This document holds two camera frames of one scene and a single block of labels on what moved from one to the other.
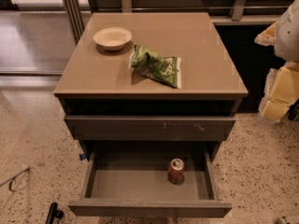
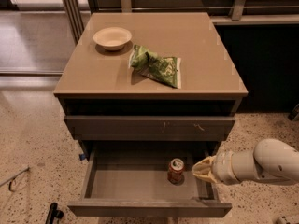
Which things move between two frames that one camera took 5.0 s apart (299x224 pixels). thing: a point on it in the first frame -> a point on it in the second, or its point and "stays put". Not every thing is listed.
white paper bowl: [112, 38] stays put
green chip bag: [167, 69] stays put
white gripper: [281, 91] -> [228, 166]
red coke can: [176, 170] stays put
